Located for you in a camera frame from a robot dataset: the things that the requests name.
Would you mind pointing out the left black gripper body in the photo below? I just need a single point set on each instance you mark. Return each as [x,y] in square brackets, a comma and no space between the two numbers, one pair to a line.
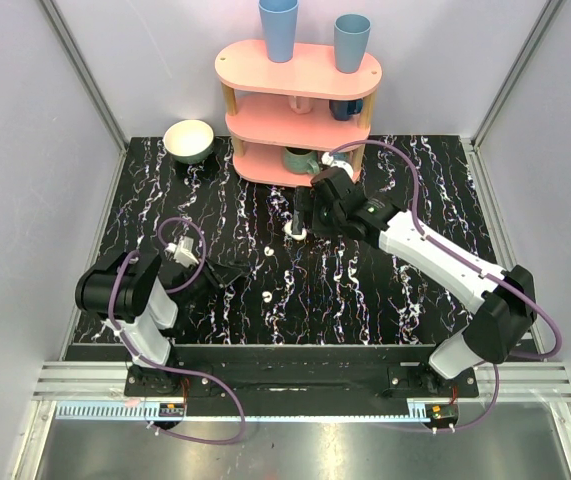
[213,275]

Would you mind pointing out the pink three-tier wooden shelf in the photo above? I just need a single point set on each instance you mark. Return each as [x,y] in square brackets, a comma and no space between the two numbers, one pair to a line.
[260,121]

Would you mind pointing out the left aluminium corner post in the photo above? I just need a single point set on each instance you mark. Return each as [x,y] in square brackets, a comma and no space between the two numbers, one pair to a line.
[72,51]

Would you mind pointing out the aluminium corner post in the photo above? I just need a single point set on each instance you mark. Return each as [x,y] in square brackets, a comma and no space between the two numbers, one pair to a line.
[529,48]
[72,51]

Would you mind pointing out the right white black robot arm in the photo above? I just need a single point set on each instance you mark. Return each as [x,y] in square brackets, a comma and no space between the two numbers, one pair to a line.
[499,300]

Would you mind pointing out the green speckled ceramic mug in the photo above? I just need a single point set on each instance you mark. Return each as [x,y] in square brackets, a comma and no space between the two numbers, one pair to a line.
[300,161]

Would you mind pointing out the aluminium frame rail front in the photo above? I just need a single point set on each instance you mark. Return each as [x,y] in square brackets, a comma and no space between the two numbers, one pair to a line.
[157,411]

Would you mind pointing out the grey blue tall cup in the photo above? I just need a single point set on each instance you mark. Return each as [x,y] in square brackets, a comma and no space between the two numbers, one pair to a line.
[351,35]

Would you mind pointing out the light blue tall cup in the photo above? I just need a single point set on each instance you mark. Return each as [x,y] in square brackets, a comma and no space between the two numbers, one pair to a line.
[279,20]

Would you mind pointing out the green white ceramic bowl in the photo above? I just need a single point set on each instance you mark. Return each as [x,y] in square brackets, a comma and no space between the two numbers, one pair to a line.
[189,141]

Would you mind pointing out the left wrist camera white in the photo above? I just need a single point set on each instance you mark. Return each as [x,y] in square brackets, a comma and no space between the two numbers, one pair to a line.
[182,252]

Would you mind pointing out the pink ceramic mug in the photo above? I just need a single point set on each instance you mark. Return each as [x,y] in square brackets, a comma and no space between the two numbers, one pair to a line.
[300,105]

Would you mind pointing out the right aluminium corner post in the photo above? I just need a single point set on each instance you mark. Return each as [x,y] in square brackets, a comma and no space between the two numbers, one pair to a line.
[529,48]

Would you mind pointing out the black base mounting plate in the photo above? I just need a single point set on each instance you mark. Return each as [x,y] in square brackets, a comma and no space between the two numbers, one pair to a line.
[390,371]

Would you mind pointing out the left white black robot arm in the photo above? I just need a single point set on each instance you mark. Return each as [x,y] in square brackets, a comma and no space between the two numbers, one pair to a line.
[125,291]

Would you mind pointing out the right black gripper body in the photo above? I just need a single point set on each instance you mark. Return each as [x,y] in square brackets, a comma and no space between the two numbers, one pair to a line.
[325,221]

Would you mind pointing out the white oval charging case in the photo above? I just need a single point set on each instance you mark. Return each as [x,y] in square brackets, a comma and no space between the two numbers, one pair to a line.
[297,234]

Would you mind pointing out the dark blue ceramic mug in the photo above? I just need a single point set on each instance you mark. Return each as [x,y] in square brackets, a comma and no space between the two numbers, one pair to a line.
[342,110]

